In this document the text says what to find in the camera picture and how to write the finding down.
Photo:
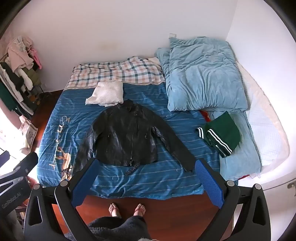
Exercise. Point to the white fluffy pillow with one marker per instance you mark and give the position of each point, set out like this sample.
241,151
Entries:
106,93

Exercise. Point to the black leather jacket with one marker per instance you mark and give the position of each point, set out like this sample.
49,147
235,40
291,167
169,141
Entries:
124,134

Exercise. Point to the printed tote bag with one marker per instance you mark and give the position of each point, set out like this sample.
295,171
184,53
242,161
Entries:
29,133

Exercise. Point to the person's foot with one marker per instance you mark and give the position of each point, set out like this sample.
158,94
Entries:
139,209
115,209

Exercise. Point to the blue striped bed sheet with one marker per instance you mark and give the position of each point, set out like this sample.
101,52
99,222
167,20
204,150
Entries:
161,178

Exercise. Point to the red cloth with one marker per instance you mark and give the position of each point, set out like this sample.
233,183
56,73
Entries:
205,115

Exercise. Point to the light blue folded quilt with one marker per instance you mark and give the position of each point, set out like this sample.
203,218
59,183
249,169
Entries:
203,74

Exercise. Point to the white wall hook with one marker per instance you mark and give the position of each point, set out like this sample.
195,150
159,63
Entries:
172,35

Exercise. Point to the clothes rack with clothes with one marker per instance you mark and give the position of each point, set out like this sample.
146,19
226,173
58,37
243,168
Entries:
16,69

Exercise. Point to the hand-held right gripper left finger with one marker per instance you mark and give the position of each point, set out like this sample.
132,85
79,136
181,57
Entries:
84,183

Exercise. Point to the plaid checked blanket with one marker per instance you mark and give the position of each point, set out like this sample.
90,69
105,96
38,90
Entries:
120,70

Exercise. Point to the green white-striped garment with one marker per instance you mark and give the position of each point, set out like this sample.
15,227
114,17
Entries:
222,134

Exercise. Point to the white quilted mattress pad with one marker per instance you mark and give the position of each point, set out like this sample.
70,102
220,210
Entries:
266,129

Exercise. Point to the person's left foot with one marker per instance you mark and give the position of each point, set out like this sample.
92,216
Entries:
115,209

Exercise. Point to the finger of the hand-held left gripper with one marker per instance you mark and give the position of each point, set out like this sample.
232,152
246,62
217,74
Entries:
3,158
26,163

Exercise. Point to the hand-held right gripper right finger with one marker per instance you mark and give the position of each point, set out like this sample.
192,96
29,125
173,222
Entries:
209,183

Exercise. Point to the person's right foot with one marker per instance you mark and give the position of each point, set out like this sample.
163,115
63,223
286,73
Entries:
139,209

